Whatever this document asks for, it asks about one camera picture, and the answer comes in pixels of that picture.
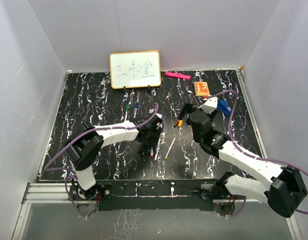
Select blue white pen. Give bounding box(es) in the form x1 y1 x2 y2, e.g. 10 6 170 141
133 102 139 118

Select green white pen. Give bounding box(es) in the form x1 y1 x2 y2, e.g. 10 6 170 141
124 105 129 121

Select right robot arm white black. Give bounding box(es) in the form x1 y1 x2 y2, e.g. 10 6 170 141
177 100 308 218

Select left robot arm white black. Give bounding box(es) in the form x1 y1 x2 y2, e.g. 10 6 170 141
64 116 164 200

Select purple tipped white pen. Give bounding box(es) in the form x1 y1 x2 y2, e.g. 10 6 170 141
154 138 161 162

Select orange tipped white pen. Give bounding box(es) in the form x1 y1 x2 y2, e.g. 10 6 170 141
165 137 176 160

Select orange card box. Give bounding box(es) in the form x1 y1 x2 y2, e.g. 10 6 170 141
194 81 210 97

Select blue stapler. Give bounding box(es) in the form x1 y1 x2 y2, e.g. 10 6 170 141
217 99 232 116

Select yellow framed whiteboard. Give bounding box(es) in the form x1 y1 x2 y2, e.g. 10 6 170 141
109 50 161 89

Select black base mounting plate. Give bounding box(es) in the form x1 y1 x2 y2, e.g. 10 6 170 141
68 179 244 212

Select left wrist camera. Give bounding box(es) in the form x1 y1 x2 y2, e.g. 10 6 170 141
149 113 164 130

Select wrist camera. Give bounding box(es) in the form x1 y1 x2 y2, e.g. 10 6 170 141
198 97 218 114
149 113 164 130

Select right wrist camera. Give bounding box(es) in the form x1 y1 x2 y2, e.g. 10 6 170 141
198 97 218 114

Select aluminium frame rail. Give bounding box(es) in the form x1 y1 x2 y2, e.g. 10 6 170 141
21 182 77 205

